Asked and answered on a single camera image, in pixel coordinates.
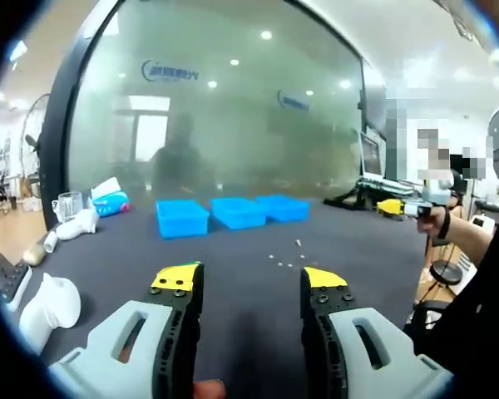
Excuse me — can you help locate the clear glass mug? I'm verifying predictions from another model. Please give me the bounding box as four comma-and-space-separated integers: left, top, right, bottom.
52, 190, 86, 224

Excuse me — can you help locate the round black stool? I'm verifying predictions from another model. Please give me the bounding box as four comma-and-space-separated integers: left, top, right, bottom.
428, 258, 462, 288

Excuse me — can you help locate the person's right hand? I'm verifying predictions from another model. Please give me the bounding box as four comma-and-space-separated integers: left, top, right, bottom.
416, 208, 447, 237

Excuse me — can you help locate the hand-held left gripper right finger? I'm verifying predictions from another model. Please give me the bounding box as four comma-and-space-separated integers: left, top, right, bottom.
299, 267, 457, 399

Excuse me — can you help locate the blue plastic bin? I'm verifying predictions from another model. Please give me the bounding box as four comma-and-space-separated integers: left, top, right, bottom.
155, 199, 211, 240
255, 194, 312, 224
210, 196, 269, 230

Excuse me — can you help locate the black wrist strap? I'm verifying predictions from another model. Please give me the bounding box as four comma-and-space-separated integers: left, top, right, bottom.
437, 205, 452, 240

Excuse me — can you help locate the white curved plastic object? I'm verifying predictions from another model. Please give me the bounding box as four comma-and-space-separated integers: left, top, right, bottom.
56, 206, 101, 241

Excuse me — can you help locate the person in black shirt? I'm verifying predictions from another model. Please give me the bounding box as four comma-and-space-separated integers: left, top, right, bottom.
403, 211, 499, 399

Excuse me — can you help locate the white office desk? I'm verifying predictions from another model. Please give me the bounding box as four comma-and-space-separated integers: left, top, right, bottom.
355, 176, 425, 196

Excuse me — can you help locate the black standing fan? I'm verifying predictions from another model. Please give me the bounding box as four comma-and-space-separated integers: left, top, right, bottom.
22, 93, 53, 200

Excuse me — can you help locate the person's left hand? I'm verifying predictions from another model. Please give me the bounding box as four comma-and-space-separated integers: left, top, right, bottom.
193, 380, 226, 399

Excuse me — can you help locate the black cable bundle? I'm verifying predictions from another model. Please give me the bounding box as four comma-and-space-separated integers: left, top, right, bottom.
323, 182, 386, 211

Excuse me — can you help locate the beige oval object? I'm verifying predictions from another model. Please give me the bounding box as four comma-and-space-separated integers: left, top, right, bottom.
24, 244, 47, 267

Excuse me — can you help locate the blue tissue pack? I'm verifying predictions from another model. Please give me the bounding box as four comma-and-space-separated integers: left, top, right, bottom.
90, 177, 132, 218

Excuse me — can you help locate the computer monitor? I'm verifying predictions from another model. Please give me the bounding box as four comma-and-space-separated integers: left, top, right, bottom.
358, 131, 384, 178

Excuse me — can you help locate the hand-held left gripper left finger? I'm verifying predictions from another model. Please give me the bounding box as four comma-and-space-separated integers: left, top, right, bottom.
47, 260, 205, 399

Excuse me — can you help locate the black office chair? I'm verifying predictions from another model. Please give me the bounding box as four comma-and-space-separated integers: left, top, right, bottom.
411, 298, 450, 329

